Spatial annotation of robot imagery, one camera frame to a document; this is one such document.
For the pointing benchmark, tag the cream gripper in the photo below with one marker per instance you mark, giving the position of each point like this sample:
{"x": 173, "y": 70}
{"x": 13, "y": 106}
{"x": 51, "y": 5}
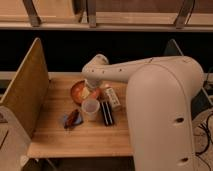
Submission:
{"x": 85, "y": 93}

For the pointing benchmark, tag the red ceramic bowl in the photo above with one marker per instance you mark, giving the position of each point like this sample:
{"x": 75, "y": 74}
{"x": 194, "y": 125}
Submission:
{"x": 76, "y": 90}

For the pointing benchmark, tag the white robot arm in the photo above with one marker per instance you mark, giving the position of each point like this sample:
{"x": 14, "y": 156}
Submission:
{"x": 158, "y": 106}

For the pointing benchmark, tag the translucent plastic cup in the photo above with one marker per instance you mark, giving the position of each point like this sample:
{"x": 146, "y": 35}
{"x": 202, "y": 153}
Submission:
{"x": 90, "y": 108}

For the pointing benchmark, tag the black rectangular box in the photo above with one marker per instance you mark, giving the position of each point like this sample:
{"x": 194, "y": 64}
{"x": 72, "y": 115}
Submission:
{"x": 107, "y": 113}

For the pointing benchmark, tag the white labelled packet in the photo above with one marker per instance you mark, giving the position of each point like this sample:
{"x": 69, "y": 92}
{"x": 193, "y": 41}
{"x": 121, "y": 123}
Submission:
{"x": 113, "y": 98}

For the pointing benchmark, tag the red brown toy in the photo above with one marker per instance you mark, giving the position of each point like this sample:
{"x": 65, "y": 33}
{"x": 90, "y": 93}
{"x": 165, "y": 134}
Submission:
{"x": 72, "y": 117}

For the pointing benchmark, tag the left wooden side panel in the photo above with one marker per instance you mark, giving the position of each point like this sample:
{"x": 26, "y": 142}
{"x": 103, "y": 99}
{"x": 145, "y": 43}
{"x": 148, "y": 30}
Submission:
{"x": 22, "y": 100}

